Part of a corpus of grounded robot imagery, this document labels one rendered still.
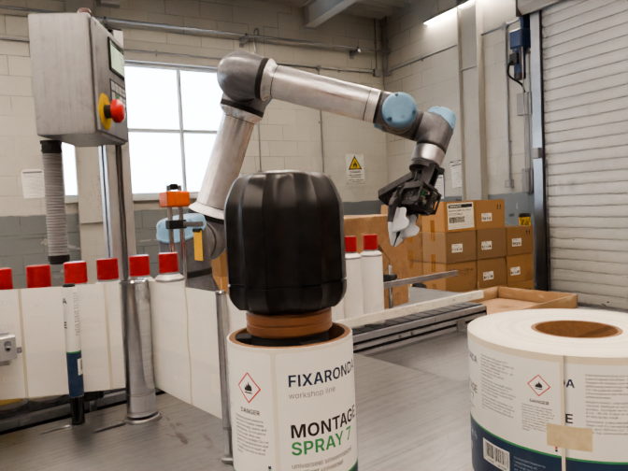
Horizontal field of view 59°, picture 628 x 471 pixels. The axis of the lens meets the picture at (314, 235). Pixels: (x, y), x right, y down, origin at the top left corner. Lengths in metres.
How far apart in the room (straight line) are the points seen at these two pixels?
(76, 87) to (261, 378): 0.70
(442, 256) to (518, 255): 0.90
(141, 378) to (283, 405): 0.44
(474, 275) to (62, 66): 4.18
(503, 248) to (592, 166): 1.10
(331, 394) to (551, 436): 0.22
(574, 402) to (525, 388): 0.04
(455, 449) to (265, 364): 0.36
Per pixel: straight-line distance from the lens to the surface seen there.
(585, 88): 5.60
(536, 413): 0.52
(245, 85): 1.30
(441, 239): 4.57
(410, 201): 1.29
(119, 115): 0.97
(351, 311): 1.21
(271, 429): 0.37
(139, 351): 0.77
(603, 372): 0.50
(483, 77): 6.59
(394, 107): 1.24
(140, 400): 0.78
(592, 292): 5.59
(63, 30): 1.00
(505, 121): 6.33
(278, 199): 0.35
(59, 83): 0.98
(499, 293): 1.87
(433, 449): 0.66
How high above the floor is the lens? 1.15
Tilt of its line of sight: 3 degrees down
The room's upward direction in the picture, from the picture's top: 3 degrees counter-clockwise
